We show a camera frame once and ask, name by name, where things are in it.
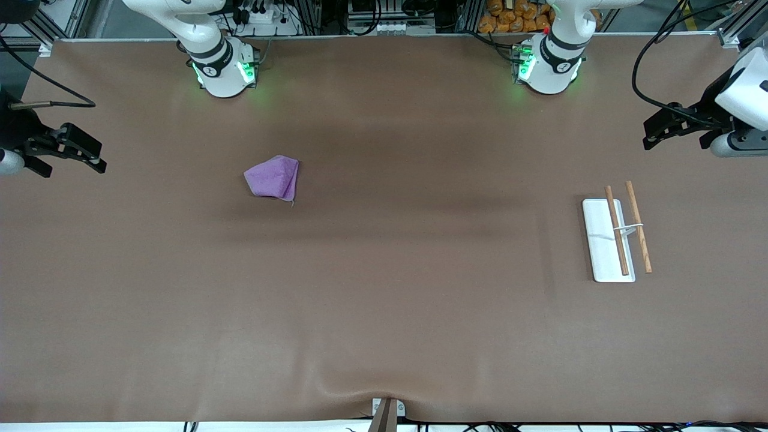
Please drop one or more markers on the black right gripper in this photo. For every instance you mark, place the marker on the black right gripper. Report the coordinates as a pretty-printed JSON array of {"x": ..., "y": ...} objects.
[{"x": 13, "y": 129}]

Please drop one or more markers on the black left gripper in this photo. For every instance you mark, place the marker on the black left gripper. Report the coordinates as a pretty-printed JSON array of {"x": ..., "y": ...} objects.
[{"x": 712, "y": 98}]

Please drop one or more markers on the purple towel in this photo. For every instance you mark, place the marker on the purple towel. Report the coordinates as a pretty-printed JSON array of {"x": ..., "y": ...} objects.
[{"x": 273, "y": 180}]

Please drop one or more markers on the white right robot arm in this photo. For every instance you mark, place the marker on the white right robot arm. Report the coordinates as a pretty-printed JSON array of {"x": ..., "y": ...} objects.
[{"x": 210, "y": 60}]

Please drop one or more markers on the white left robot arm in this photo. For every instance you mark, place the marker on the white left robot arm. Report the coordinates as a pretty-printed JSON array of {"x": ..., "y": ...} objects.
[{"x": 555, "y": 66}]

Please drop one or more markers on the wooden chopsticks pair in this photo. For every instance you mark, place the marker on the wooden chopsticks pair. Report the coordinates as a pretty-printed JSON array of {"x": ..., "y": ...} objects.
[{"x": 641, "y": 240}]

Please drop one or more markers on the white power strip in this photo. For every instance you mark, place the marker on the white power strip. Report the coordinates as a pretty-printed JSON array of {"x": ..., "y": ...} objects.
[{"x": 264, "y": 18}]

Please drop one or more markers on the white connector box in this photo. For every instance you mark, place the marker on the white connector box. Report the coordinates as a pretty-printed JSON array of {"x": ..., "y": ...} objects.
[{"x": 402, "y": 28}]

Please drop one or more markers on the black electronics box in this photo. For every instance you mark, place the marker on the black electronics box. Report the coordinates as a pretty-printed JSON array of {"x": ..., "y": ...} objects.
[{"x": 366, "y": 7}]

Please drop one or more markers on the brown table cover mat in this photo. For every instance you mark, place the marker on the brown table cover mat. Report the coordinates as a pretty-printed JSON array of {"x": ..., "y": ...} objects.
[{"x": 384, "y": 288}]

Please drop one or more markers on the aluminium frame profile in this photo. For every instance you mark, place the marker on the aluminium frame profile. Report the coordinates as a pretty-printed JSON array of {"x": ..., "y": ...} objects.
[
  {"x": 60, "y": 18},
  {"x": 741, "y": 21}
]

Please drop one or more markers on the white rack base plate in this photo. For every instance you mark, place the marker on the white rack base plate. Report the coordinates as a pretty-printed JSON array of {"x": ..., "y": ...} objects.
[{"x": 597, "y": 240}]

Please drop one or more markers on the silver mast bracket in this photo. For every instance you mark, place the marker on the silver mast bracket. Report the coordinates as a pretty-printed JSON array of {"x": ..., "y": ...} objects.
[{"x": 378, "y": 408}]

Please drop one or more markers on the aluminium camera mast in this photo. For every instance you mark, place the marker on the aluminium camera mast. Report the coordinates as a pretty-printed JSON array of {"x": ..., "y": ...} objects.
[{"x": 385, "y": 420}]

